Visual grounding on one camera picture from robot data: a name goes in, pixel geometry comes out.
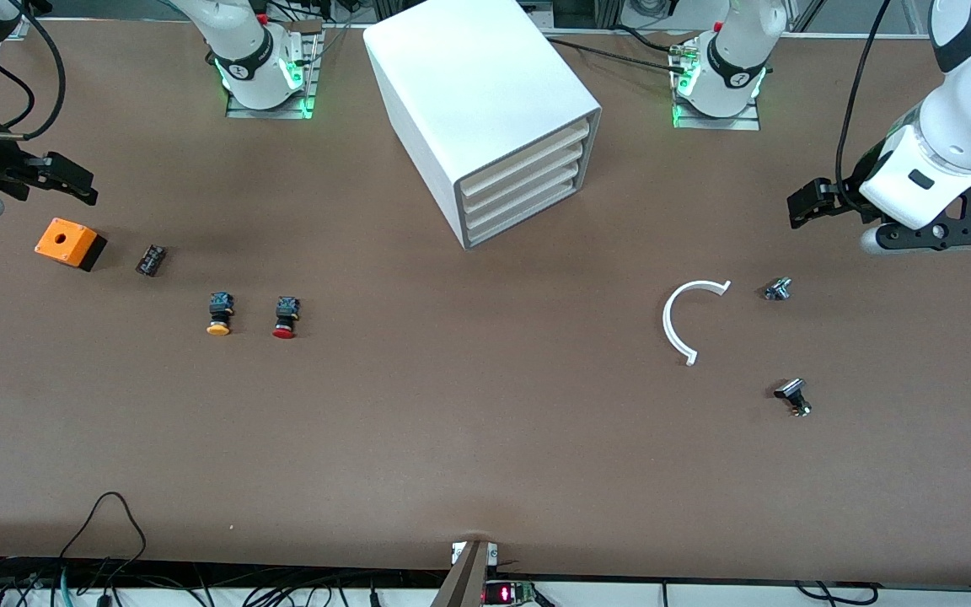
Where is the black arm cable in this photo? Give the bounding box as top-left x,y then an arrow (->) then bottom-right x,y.
837,0 -> 892,207
0,8 -> 66,141

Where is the orange button box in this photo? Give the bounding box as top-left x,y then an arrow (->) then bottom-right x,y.
35,218 -> 108,272

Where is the black looped cable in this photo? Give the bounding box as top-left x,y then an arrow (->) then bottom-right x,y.
56,492 -> 149,607

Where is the black base power cable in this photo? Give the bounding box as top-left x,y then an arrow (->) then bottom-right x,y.
546,35 -> 693,77

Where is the white curved plastic arc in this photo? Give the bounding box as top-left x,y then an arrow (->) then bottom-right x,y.
663,280 -> 732,367

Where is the yellow push button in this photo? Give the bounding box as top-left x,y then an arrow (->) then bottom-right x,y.
206,292 -> 235,337

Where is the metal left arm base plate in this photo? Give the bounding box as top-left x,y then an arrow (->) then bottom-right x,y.
673,38 -> 763,132

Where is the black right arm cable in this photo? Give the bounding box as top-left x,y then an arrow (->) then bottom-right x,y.
0,8 -> 66,141

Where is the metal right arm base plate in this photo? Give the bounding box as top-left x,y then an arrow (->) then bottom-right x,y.
226,21 -> 323,120

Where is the red push button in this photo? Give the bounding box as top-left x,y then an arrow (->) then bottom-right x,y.
271,296 -> 301,341

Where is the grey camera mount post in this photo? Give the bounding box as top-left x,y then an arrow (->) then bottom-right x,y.
431,540 -> 499,607

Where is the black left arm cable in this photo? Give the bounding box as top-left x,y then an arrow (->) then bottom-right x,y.
837,0 -> 892,207

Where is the device with red display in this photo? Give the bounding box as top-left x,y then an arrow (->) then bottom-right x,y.
484,580 -> 541,606

